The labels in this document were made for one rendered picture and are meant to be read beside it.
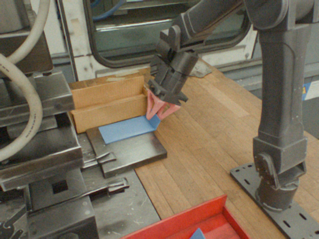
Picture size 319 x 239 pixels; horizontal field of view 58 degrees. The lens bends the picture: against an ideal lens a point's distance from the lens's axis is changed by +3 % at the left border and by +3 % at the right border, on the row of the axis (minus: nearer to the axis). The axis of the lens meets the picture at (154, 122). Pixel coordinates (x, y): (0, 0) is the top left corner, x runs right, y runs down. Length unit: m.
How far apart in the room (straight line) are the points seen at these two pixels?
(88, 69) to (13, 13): 0.73
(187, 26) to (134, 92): 0.35
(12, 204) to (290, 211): 0.56
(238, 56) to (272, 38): 0.87
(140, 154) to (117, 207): 0.14
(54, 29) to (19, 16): 0.69
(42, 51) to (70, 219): 0.27
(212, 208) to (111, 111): 0.38
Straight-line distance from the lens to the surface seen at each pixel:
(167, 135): 0.76
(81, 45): 1.04
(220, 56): 1.29
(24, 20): 0.38
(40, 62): 0.38
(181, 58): 0.69
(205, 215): 0.57
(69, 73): 1.10
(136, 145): 0.70
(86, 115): 0.76
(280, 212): 0.63
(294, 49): 0.49
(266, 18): 0.47
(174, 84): 0.70
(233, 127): 0.82
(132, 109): 0.80
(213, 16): 0.59
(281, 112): 0.52
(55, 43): 1.08
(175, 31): 0.65
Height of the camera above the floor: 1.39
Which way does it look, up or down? 38 degrees down
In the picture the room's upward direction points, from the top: straight up
